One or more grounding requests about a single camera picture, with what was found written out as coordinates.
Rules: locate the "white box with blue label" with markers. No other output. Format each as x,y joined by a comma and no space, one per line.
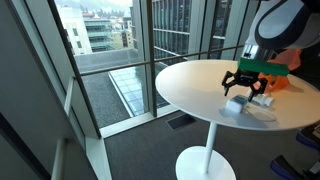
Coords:
236,104

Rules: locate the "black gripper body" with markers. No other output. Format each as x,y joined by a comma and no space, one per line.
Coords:
245,79

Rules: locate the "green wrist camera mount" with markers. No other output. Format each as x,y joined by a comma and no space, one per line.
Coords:
263,67

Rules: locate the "dark floor vent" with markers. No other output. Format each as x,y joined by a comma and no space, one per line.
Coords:
181,122

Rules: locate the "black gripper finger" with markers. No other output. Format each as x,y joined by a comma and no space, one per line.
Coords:
257,94
227,89

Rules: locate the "orange plastic bag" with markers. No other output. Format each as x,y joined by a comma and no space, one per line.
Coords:
282,66

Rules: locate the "white table pedestal base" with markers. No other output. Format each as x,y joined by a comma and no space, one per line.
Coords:
205,165

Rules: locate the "black and blue robot stand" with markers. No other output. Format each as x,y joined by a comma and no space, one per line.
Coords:
293,166

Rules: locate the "grey window railing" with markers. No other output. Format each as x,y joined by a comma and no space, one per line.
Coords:
133,65

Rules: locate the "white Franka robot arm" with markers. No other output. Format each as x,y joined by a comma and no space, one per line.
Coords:
283,23

